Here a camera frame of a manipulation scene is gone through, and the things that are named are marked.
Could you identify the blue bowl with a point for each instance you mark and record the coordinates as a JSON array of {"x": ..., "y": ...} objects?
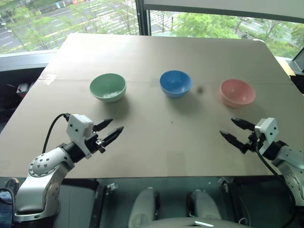
[{"x": 175, "y": 83}]

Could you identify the dark grey window ledge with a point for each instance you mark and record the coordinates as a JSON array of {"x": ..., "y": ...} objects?
[{"x": 23, "y": 61}]

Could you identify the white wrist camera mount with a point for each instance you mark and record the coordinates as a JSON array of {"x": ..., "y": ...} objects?
[
  {"x": 267, "y": 133},
  {"x": 77, "y": 126}
]

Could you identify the black table frame leg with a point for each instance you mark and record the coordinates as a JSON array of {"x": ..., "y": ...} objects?
[
  {"x": 98, "y": 204},
  {"x": 229, "y": 194}
]

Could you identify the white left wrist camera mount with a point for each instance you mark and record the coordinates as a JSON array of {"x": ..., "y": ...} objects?
[{"x": 77, "y": 126}]

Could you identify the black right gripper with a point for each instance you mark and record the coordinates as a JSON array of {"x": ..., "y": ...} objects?
[{"x": 253, "y": 141}]

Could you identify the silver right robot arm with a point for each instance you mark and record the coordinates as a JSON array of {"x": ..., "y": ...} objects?
[{"x": 292, "y": 166}]

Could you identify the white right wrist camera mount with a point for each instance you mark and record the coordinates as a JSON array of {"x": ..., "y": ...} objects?
[{"x": 267, "y": 133}]

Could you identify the blue fabric object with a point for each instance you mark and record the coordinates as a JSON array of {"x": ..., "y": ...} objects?
[{"x": 6, "y": 204}]

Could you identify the black monitor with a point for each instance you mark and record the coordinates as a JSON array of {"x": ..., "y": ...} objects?
[{"x": 299, "y": 63}]

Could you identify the pink-red bowl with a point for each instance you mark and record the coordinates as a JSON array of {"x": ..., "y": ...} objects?
[{"x": 237, "y": 93}]

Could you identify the grey rounded robot leg cover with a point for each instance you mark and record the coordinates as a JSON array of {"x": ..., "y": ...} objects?
[
  {"x": 205, "y": 205},
  {"x": 143, "y": 206}
]

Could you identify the dark window frame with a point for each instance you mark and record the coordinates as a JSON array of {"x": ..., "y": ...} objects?
[{"x": 142, "y": 16}]

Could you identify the green bowl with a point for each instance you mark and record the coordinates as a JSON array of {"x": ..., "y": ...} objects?
[{"x": 108, "y": 88}]

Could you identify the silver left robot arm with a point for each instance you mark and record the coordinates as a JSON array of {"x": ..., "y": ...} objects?
[{"x": 42, "y": 166}]

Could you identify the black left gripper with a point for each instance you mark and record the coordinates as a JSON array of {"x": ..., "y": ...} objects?
[{"x": 93, "y": 143}]

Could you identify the clear tape strip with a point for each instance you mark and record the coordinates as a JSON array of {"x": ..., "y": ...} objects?
[{"x": 47, "y": 78}]

